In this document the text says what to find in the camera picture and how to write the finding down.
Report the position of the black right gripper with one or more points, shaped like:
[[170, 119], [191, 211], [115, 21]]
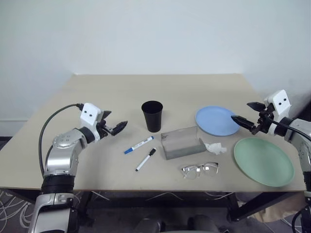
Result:
[[263, 121]]

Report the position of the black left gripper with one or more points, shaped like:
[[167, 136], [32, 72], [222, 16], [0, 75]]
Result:
[[107, 129]]

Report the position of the blue capped white marker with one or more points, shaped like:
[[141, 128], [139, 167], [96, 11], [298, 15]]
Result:
[[139, 144]]

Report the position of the light green plate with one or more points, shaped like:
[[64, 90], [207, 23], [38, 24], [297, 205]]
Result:
[[263, 161]]

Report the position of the white tissue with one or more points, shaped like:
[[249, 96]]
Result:
[[215, 148]]

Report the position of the black capped white marker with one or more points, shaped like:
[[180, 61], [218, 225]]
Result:
[[145, 160]]

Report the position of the clear frame eyeglasses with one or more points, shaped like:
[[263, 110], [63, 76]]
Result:
[[200, 168]]

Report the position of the grey glasses case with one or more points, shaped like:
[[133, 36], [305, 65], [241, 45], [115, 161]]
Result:
[[182, 149]]

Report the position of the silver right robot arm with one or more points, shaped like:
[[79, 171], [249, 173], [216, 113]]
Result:
[[300, 136]]

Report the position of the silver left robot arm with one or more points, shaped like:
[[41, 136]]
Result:
[[63, 145]]

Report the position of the light blue plate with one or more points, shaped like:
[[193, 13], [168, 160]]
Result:
[[215, 120]]

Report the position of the black plastic cup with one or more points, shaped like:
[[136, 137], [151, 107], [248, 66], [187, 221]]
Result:
[[152, 119]]

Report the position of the dark grey rounded shape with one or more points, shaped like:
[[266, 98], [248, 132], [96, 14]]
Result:
[[150, 224]]

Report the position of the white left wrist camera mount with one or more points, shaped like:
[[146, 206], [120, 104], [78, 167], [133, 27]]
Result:
[[90, 114]]

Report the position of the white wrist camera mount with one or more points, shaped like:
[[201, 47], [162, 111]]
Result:
[[280, 102], [90, 114]]

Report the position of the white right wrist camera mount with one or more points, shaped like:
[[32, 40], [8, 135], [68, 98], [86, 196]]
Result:
[[280, 102]]

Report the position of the black metal table frame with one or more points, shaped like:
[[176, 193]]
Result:
[[255, 206]]

